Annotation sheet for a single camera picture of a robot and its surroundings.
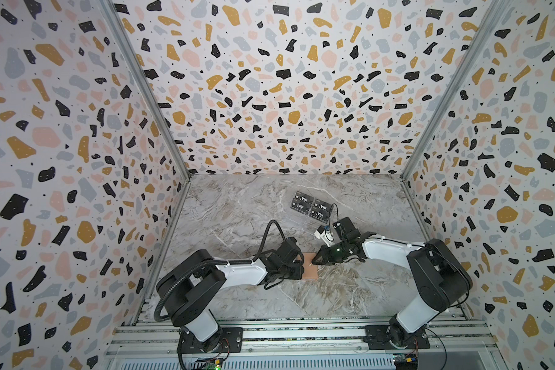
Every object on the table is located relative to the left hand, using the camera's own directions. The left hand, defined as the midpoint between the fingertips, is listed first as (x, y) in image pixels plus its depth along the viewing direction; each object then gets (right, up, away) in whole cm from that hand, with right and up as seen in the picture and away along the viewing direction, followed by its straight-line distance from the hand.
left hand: (309, 270), depth 87 cm
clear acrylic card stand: (+3, +23, +12) cm, 26 cm away
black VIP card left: (-2, +25, +13) cm, 29 cm away
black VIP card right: (+6, +22, +11) cm, 25 cm away
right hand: (+3, +3, 0) cm, 4 cm away
